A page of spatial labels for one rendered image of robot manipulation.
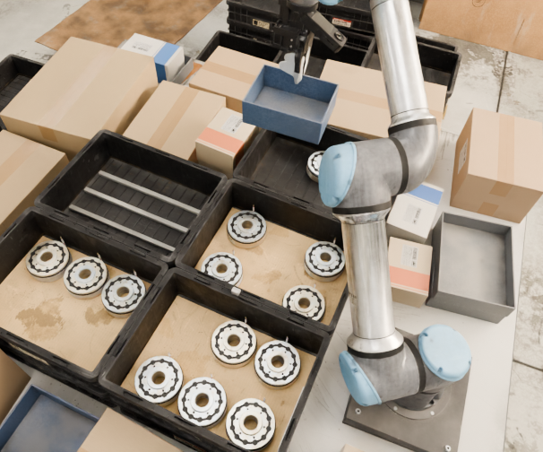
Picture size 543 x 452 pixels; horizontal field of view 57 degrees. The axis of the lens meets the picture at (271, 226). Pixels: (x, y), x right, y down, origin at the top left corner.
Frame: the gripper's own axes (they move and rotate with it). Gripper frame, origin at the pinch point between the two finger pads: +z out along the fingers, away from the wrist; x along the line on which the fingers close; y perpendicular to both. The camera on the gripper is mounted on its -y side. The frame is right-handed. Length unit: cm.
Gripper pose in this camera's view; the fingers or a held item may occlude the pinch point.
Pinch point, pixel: (300, 79)
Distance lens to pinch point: 132.5
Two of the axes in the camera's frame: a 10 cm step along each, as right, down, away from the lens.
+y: -9.3, -3.3, 1.8
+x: -3.7, 6.9, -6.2
